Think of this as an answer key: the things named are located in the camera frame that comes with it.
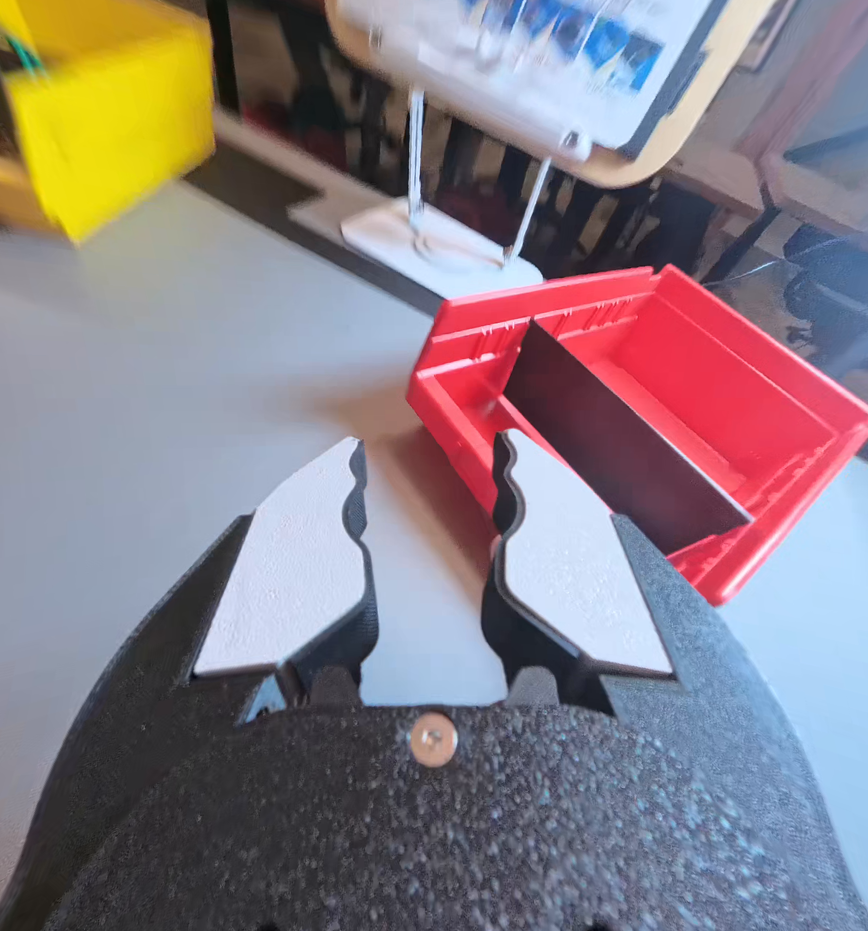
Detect instruction sheet on stand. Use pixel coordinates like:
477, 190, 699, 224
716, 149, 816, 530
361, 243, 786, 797
325, 0, 776, 299

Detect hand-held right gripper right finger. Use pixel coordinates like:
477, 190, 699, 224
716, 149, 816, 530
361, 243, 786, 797
479, 428, 675, 688

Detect wooden desk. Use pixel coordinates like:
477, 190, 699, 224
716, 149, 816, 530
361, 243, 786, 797
666, 138, 868, 256

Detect black office chair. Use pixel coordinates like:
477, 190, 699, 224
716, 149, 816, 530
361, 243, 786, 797
783, 225, 868, 365

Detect green ethernet cable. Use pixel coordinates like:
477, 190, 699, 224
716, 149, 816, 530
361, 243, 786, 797
5, 32, 49, 81

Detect yellow plastic bin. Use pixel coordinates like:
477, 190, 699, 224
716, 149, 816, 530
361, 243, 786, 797
0, 0, 217, 244

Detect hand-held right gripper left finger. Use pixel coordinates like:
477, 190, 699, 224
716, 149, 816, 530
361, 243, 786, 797
192, 436, 380, 710

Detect red plastic bin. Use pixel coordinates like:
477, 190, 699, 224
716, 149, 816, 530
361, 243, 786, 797
406, 263, 868, 608

